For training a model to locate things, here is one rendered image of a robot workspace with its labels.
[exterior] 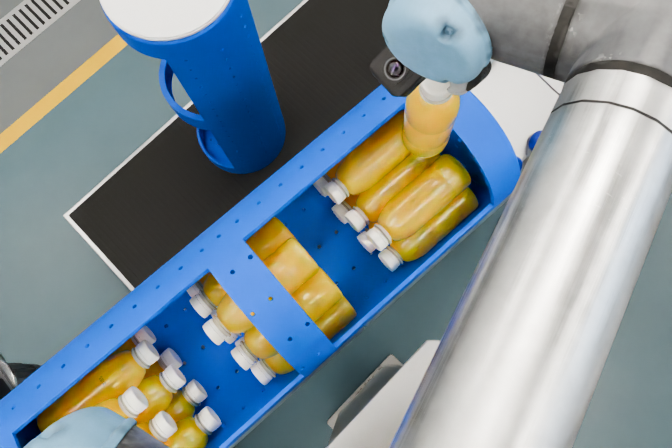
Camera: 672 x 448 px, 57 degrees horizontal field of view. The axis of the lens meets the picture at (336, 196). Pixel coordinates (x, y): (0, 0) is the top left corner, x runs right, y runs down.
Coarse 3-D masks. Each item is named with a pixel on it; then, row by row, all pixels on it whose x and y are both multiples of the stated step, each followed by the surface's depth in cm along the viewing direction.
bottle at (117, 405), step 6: (120, 396) 92; (102, 402) 91; (108, 402) 90; (114, 402) 91; (120, 402) 90; (108, 408) 89; (114, 408) 90; (120, 408) 90; (126, 408) 90; (120, 414) 89; (126, 414) 90; (132, 414) 90
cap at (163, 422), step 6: (162, 414) 95; (168, 414) 97; (156, 420) 94; (162, 420) 94; (168, 420) 95; (156, 426) 94; (162, 426) 94; (168, 426) 94; (174, 426) 95; (162, 432) 94; (168, 432) 94; (174, 432) 95
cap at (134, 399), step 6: (126, 390) 92; (132, 390) 91; (138, 390) 93; (126, 396) 90; (132, 396) 90; (138, 396) 91; (144, 396) 93; (126, 402) 90; (132, 402) 90; (138, 402) 90; (144, 402) 92; (132, 408) 90; (138, 408) 90; (144, 408) 91
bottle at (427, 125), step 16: (416, 96) 76; (448, 96) 74; (416, 112) 77; (432, 112) 75; (448, 112) 76; (416, 128) 80; (432, 128) 78; (448, 128) 81; (416, 144) 86; (432, 144) 84
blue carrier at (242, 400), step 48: (384, 96) 98; (336, 144) 95; (480, 144) 93; (288, 192) 93; (480, 192) 113; (240, 240) 90; (336, 240) 117; (144, 288) 93; (240, 288) 87; (384, 288) 107; (96, 336) 90; (192, 336) 112; (240, 336) 113; (288, 336) 88; (336, 336) 104; (48, 384) 87; (240, 384) 108; (288, 384) 95; (0, 432) 85; (240, 432) 93
